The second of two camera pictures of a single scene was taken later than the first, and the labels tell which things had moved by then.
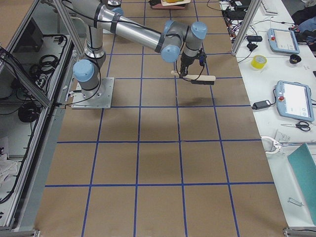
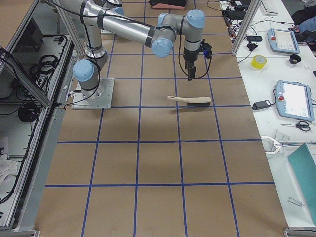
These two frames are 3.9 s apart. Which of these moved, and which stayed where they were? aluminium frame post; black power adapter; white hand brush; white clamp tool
Moved: white hand brush
Stayed: black power adapter; aluminium frame post; white clamp tool
